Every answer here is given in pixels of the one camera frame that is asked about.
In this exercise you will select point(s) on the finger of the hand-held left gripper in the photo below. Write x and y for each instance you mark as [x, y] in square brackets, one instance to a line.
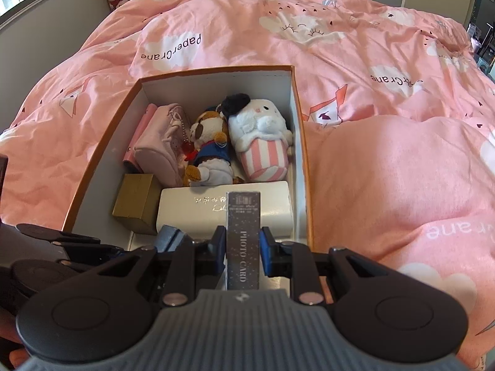
[170, 235]
[46, 234]

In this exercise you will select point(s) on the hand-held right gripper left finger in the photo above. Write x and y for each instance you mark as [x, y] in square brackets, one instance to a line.
[220, 251]

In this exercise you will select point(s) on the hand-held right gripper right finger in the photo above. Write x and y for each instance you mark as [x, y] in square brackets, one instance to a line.
[267, 251]

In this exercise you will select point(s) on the grey photo card box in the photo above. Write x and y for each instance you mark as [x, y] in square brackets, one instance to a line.
[242, 239]

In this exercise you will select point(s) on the orange box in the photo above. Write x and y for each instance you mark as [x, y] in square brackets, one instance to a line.
[100, 154]

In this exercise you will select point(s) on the pink card wallet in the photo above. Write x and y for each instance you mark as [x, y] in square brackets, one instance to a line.
[140, 135]

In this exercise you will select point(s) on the white rectangular box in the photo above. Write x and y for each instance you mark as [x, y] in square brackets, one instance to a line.
[193, 212]

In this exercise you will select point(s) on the gold box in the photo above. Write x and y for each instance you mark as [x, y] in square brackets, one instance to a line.
[135, 201]

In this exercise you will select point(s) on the brown dog plush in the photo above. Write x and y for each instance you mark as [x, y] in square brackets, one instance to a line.
[210, 147]

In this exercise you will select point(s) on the white bunny plush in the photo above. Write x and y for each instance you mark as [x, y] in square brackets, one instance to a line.
[259, 139]

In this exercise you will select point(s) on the pink printed blanket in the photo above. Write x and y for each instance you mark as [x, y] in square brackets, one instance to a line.
[386, 162]

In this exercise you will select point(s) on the cluttered shelf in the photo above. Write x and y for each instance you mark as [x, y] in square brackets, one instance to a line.
[483, 46]

